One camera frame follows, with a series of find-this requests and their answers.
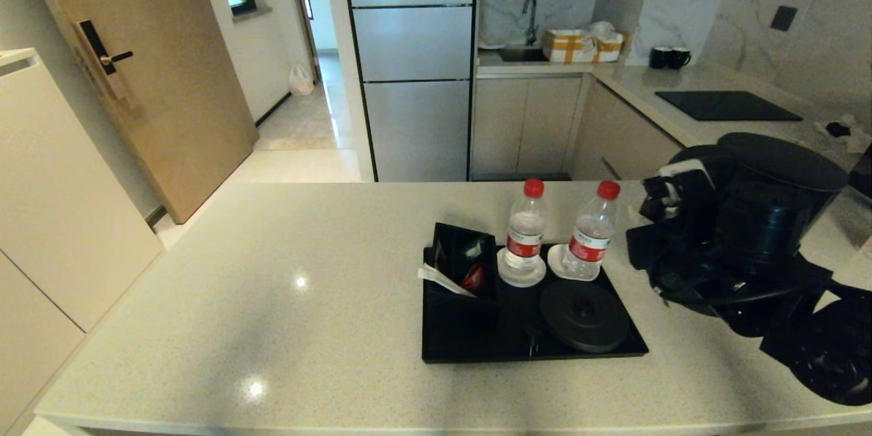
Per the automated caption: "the black electric kettle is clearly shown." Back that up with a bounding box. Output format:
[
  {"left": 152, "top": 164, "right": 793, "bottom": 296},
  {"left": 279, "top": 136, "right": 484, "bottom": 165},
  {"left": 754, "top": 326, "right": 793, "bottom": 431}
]
[{"left": 651, "top": 133, "right": 850, "bottom": 277}]

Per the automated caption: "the white crumpled cloth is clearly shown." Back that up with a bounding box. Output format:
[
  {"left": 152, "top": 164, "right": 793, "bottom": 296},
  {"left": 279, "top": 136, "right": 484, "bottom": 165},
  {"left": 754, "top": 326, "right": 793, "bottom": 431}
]
[{"left": 814, "top": 114, "right": 872, "bottom": 155}]

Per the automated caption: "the beige kitchen base cabinet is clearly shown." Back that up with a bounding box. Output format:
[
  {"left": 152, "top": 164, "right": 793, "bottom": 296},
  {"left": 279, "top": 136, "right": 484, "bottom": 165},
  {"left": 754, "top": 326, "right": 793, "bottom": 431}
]
[{"left": 470, "top": 75, "right": 685, "bottom": 183}]

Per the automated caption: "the white plastic bag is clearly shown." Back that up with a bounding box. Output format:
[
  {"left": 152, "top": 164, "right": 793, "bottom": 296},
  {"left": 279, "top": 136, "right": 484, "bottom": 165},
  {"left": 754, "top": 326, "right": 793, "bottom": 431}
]
[{"left": 287, "top": 65, "right": 315, "bottom": 97}]

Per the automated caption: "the steel kitchen sink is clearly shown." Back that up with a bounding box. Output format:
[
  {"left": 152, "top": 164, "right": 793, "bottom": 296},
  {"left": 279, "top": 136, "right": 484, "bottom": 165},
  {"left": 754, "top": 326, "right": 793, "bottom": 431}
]
[{"left": 497, "top": 46, "right": 549, "bottom": 63}]

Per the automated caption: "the cardboard box with yellow tape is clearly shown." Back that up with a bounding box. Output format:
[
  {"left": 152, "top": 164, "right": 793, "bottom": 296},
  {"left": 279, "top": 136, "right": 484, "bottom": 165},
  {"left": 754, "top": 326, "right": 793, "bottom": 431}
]
[{"left": 543, "top": 29, "right": 624, "bottom": 65}]

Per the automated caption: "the white round coaster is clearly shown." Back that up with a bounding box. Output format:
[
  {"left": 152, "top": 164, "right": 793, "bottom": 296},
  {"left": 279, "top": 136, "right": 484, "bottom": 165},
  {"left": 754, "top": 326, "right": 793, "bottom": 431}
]
[
  {"left": 547, "top": 243, "right": 602, "bottom": 282},
  {"left": 497, "top": 246, "right": 547, "bottom": 288}
]

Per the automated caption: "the clear water bottle red cap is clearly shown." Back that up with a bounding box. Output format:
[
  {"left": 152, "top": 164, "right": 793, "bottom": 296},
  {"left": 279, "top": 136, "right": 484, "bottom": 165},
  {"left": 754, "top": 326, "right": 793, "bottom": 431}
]
[
  {"left": 504, "top": 178, "right": 548, "bottom": 280},
  {"left": 562, "top": 181, "right": 621, "bottom": 280}
]

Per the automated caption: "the silver refrigerator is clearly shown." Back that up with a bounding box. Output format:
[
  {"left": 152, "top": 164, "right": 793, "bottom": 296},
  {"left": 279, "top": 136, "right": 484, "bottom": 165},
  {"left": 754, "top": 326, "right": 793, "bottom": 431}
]
[{"left": 341, "top": 0, "right": 478, "bottom": 183}]

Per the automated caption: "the white paper stick sachet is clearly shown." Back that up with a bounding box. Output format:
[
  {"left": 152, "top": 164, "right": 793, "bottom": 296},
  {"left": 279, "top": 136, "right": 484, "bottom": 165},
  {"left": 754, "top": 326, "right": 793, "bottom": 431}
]
[{"left": 417, "top": 264, "right": 478, "bottom": 298}]

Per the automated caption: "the black rectangular serving tray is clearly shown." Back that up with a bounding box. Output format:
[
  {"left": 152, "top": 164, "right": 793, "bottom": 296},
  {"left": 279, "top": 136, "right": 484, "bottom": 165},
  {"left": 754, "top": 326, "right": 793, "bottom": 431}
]
[{"left": 421, "top": 243, "right": 649, "bottom": 364}]

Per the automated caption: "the dark kitchen faucet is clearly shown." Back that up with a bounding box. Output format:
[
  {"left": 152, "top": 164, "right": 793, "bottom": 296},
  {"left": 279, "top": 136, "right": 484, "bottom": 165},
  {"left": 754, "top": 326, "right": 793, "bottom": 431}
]
[{"left": 521, "top": 0, "right": 540, "bottom": 47}]

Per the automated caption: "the black condiment organizer box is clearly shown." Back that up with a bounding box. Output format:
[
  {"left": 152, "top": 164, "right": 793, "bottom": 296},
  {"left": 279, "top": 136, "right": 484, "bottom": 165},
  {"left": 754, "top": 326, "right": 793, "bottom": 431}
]
[{"left": 426, "top": 221, "right": 503, "bottom": 326}]

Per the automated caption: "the black electronic door lock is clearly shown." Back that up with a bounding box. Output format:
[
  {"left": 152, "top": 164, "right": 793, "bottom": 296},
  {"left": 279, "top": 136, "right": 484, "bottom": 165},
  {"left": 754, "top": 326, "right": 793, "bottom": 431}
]
[{"left": 73, "top": 19, "right": 135, "bottom": 102}]

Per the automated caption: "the light wooden door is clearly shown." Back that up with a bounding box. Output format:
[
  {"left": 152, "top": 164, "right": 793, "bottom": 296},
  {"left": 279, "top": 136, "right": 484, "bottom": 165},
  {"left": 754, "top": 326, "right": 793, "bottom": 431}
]
[{"left": 18, "top": 0, "right": 260, "bottom": 225}]

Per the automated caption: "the round black kettle base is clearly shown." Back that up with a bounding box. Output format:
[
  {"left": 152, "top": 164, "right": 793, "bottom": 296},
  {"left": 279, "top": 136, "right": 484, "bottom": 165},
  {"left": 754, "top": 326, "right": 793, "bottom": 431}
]
[{"left": 540, "top": 279, "right": 631, "bottom": 354}]

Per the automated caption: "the black induction cooktop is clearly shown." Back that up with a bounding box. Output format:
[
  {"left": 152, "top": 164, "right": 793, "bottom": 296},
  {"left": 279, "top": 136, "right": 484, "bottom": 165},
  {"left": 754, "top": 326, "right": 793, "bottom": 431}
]
[{"left": 654, "top": 91, "right": 803, "bottom": 123}]

